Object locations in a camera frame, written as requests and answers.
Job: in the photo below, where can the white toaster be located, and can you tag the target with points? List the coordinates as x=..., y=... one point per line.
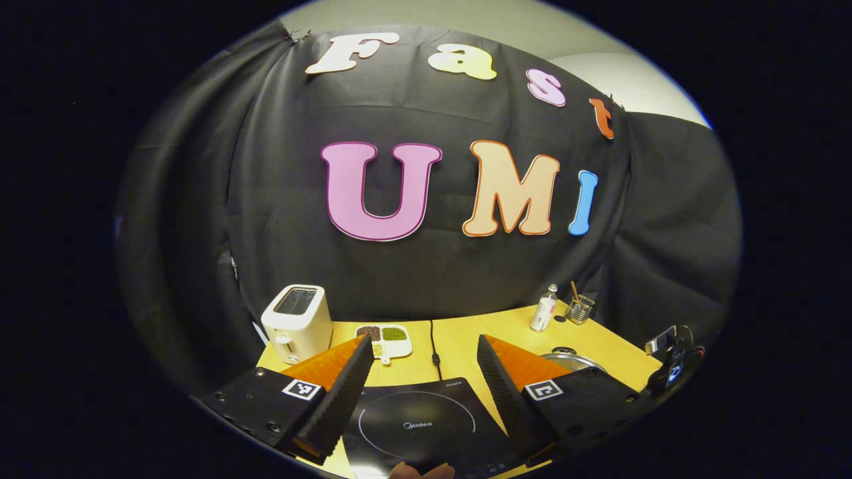
x=296, y=326

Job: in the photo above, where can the white plastic bottle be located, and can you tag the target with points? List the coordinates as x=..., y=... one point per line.
x=544, y=311

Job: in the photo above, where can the white divided bean dish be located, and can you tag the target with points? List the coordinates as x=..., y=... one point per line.
x=389, y=339

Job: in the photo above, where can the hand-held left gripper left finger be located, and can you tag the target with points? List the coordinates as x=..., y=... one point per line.
x=346, y=392

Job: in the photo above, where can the black backdrop cloth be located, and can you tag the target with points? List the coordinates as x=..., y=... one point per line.
x=452, y=266

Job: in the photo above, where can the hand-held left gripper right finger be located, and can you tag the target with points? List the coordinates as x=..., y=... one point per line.
x=509, y=399

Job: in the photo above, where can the black induction cooktop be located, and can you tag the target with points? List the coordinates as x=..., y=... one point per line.
x=419, y=426

